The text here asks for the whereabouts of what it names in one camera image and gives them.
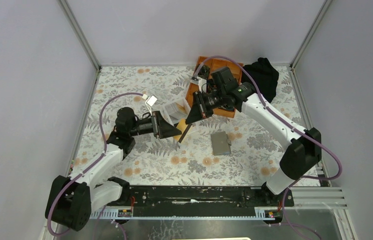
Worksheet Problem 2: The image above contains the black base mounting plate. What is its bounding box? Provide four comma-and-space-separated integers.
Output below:
108, 185, 295, 208

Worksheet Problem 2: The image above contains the gold credit card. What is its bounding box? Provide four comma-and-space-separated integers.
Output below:
173, 118, 194, 144

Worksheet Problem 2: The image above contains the grey leather card holder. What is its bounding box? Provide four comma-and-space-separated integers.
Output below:
210, 131, 232, 156

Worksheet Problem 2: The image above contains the rolled dark sock top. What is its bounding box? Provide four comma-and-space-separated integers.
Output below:
197, 65, 211, 80

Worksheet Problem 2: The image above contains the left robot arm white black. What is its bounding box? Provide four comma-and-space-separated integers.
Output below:
44, 107, 183, 237

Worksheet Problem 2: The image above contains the white slotted cable duct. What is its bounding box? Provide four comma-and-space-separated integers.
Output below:
89, 207, 280, 221

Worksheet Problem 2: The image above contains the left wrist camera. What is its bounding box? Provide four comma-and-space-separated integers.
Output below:
145, 95, 158, 107

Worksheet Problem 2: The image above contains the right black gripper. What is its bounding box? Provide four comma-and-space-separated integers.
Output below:
185, 88, 226, 125

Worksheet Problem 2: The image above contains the purple cable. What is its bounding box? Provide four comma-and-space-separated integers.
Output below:
191, 55, 343, 240
46, 92, 149, 237

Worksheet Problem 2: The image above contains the floral table mat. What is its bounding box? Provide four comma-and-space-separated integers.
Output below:
68, 65, 322, 187

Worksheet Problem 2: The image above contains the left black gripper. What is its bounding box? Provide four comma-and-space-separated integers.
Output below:
128, 111, 182, 139

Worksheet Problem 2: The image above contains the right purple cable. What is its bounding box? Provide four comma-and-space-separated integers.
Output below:
191, 55, 343, 240

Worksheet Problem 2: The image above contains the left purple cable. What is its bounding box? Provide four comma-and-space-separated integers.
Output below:
46, 92, 149, 237

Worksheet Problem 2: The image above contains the orange wooden compartment box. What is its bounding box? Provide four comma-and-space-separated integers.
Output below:
184, 58, 243, 119

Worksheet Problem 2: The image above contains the white plastic card tray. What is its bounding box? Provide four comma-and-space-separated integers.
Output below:
161, 98, 198, 142

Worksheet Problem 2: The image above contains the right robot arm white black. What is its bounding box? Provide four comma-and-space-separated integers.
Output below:
185, 82, 322, 206

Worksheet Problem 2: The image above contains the black cloth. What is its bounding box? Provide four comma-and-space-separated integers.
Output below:
243, 57, 280, 103

